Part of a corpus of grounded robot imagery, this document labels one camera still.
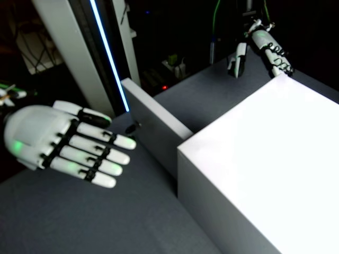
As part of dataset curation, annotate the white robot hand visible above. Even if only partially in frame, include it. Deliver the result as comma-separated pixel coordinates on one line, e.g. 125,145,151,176
3,100,137,189
227,29,295,79

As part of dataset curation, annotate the white vertical panel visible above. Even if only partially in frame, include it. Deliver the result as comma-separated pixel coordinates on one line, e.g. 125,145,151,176
121,78,194,183

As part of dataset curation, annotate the large white box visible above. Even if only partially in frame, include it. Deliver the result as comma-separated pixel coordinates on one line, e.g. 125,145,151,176
176,72,339,254

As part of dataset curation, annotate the white background shelf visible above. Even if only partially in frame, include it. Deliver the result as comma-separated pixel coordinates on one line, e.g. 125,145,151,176
15,25,64,75

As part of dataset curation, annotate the white column with blue light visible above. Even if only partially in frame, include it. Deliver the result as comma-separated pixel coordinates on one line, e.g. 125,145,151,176
31,0,141,117

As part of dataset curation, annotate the white power strip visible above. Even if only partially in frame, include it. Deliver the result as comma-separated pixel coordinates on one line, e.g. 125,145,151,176
161,54,188,79

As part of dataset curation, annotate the grey table cloth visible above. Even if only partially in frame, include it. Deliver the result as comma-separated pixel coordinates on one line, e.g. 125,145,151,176
0,49,339,254

